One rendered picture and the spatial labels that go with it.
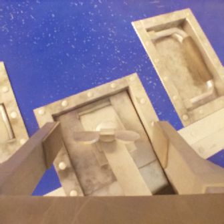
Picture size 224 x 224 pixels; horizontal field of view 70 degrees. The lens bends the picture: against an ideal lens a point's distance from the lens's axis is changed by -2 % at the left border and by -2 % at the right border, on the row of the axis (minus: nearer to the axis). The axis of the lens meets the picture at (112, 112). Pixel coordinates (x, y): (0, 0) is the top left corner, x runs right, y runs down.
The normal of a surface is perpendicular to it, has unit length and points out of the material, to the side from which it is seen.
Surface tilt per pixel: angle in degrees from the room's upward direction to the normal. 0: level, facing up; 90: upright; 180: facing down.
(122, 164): 90
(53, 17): 90
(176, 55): 90
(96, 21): 90
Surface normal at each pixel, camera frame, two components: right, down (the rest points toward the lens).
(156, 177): 0.16, -0.21
